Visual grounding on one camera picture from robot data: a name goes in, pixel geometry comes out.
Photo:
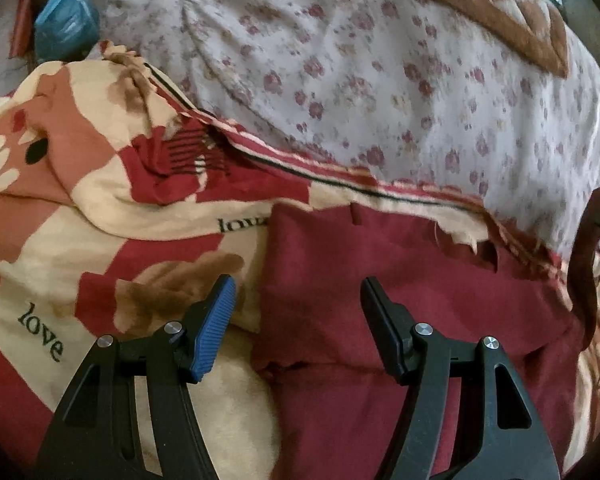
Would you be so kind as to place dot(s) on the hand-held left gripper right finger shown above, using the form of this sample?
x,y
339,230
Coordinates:
x,y
384,332

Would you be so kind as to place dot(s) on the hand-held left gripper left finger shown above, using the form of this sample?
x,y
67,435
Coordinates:
x,y
214,330

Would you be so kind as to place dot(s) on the maroon small garment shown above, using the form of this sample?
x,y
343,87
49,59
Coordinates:
x,y
330,270

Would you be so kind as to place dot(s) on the person's right forearm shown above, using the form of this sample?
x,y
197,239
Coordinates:
x,y
586,270

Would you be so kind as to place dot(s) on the red and cream printed blanket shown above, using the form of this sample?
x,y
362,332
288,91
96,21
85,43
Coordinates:
x,y
55,240

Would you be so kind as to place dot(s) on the brown and white checkered blanket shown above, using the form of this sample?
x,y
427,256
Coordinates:
x,y
480,2

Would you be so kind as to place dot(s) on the white floral bedsheet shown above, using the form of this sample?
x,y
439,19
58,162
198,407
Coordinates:
x,y
355,60

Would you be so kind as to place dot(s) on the blue plastic bag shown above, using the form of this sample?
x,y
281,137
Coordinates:
x,y
65,22

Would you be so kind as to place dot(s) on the orange flat cardboard piece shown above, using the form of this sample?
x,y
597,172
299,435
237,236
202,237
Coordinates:
x,y
22,20

